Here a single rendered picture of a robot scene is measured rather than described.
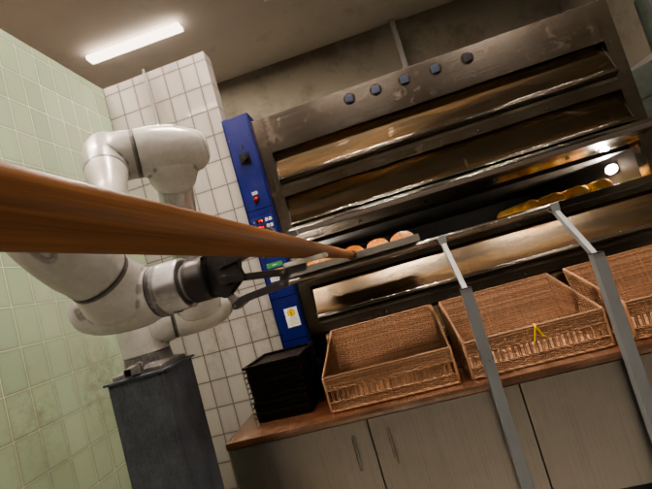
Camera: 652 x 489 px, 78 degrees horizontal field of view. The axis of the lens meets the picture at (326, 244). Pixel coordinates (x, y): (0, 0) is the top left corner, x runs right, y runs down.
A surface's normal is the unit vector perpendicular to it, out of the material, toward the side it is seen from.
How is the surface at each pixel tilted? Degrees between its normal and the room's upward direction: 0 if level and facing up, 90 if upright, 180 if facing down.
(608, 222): 70
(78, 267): 125
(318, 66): 90
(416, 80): 90
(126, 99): 90
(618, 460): 90
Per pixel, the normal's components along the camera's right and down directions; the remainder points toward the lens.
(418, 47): -0.12, -0.04
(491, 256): -0.23, -0.36
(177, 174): 0.49, 0.59
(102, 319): 0.04, 0.68
